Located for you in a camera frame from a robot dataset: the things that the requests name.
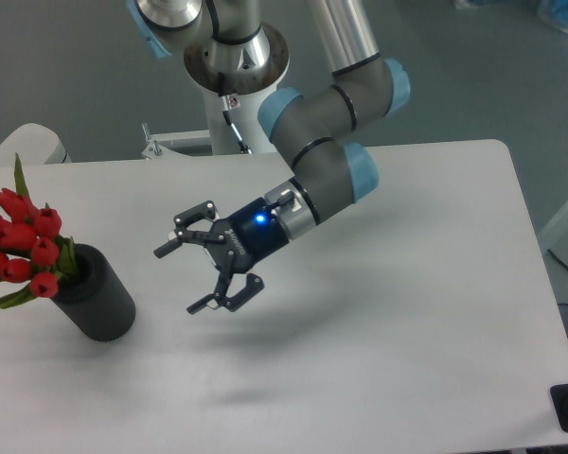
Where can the blue plastic bag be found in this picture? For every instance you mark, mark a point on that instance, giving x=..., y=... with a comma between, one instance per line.
x=554, y=13

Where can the white rounded side table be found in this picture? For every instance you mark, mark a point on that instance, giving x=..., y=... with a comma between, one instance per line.
x=35, y=144

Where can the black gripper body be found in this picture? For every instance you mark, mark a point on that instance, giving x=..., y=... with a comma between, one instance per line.
x=250, y=235

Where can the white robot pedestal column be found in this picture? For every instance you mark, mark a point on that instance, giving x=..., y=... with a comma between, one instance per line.
x=235, y=79

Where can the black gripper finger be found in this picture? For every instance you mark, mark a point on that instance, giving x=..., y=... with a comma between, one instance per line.
x=181, y=233
x=219, y=298

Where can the black ribbed cylindrical vase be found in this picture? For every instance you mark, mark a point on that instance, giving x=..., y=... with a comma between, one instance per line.
x=98, y=304

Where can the red tulip bouquet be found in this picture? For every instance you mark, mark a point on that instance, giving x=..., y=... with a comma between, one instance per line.
x=33, y=252

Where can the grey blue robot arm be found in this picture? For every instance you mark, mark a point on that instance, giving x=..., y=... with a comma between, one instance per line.
x=305, y=131

